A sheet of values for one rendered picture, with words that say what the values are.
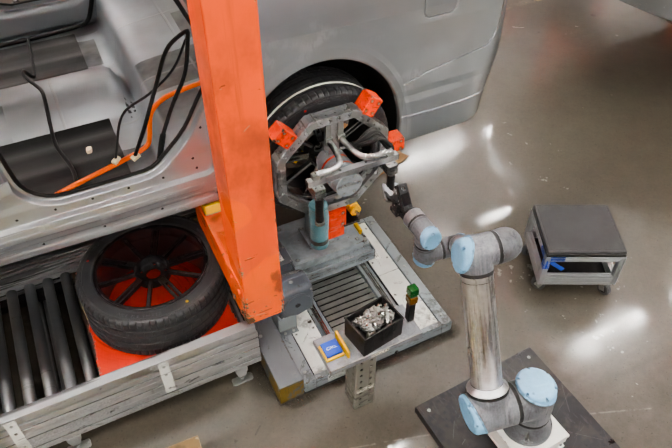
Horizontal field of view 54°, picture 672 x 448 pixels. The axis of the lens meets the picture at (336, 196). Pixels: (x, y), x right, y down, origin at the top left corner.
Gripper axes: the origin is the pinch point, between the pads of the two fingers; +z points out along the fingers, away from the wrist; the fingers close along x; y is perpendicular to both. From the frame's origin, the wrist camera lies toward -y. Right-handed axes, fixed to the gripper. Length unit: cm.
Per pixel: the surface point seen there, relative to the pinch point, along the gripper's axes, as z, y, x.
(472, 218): 30, 83, 79
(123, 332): 4, 39, -123
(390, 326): -50, 27, -26
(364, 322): -44, 26, -35
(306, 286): -4, 43, -42
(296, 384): -31, 72, -61
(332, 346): -43, 35, -48
